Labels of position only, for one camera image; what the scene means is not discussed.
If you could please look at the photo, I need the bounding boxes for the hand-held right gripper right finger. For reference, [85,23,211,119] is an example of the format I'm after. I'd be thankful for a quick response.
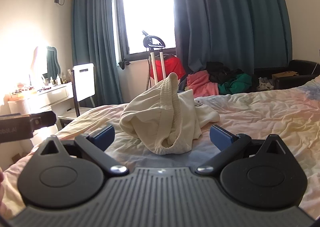
[196,124,288,175]

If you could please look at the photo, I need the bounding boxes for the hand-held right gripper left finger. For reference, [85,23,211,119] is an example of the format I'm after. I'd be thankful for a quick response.
[40,124,129,175]

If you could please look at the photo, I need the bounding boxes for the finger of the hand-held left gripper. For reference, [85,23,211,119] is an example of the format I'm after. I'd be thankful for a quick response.
[29,110,57,131]

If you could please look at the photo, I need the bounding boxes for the cream white pants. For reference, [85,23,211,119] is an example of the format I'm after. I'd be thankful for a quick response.
[119,72,220,155]

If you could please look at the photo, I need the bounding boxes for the green clothes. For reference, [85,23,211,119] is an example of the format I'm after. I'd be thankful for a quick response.
[217,73,253,95]

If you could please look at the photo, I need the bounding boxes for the pink clothes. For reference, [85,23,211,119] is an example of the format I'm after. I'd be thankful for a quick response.
[186,70,221,96]

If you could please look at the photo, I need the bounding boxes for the black clothes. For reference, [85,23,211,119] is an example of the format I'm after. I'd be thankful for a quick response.
[206,61,244,84]

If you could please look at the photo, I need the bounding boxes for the white ribbed basket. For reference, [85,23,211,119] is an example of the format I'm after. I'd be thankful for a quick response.
[7,99,31,115]

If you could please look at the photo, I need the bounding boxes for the white vanity desk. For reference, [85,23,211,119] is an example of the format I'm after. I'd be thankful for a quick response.
[7,81,75,118]

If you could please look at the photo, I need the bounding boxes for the group of toiletry bottles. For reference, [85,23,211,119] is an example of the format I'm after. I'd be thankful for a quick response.
[42,71,73,86]

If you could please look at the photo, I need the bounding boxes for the bed with pastel sheet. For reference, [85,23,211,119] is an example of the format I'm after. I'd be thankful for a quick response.
[0,76,320,219]

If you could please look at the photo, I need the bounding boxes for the chair with white backrest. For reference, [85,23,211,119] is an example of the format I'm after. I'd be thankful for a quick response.
[57,63,97,129]

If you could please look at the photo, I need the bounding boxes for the wavy-framed mirror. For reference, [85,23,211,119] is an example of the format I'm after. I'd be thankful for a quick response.
[29,45,61,80]

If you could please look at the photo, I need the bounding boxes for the flat cardboard box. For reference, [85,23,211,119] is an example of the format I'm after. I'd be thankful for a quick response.
[271,70,299,81]

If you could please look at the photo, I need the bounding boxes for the teal curtain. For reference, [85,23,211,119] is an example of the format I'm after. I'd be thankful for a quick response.
[71,0,123,108]

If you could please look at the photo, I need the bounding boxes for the black armchair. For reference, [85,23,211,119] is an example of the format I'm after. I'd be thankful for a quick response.
[254,59,320,90]

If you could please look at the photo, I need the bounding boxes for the blue-grey curtain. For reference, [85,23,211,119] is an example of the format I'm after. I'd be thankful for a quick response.
[169,0,293,85]

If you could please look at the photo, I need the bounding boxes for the dark-framed window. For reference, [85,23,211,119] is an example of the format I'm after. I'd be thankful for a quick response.
[114,0,179,61]

